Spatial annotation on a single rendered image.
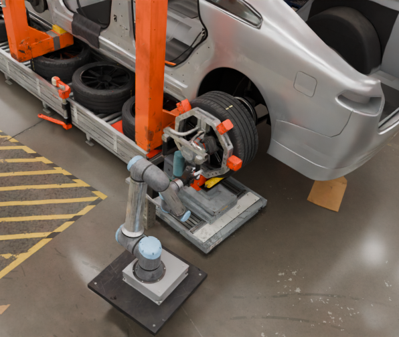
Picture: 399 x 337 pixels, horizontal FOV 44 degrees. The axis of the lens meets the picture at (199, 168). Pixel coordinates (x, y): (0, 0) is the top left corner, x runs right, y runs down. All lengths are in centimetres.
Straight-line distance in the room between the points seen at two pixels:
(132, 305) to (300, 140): 167
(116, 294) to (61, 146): 208
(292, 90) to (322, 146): 46
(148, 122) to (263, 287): 160
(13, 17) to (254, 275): 333
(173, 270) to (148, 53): 156
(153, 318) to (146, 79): 173
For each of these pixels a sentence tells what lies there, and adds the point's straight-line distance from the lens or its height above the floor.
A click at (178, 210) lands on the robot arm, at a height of 80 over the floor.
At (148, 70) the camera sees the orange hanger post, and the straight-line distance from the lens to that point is 371.
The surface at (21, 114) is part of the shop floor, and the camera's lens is 561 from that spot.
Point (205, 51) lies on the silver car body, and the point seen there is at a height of 132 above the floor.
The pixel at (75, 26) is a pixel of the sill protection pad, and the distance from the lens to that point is 532.
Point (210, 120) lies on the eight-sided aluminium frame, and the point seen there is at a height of 112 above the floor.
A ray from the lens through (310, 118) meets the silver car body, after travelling 356.
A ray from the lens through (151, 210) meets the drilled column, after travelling 411.
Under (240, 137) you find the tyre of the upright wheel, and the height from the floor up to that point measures 103.
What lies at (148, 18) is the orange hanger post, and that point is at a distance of 354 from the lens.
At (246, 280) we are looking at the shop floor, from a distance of 399.
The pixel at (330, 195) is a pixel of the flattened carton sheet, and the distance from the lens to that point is 487.
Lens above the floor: 316
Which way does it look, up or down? 41 degrees down
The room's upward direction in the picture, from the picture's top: 7 degrees clockwise
